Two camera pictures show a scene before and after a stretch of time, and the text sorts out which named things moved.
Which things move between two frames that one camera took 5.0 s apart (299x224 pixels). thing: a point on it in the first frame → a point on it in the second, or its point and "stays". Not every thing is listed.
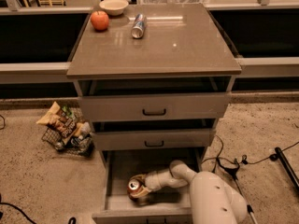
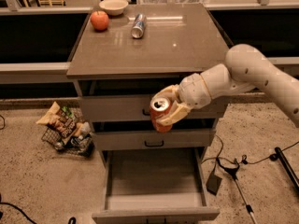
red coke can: (134, 186) → (159, 106)
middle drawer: (152, 140) stays
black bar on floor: (291, 173) stays
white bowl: (114, 7) stays
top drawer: (149, 107) stays
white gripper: (154, 181) → (193, 91)
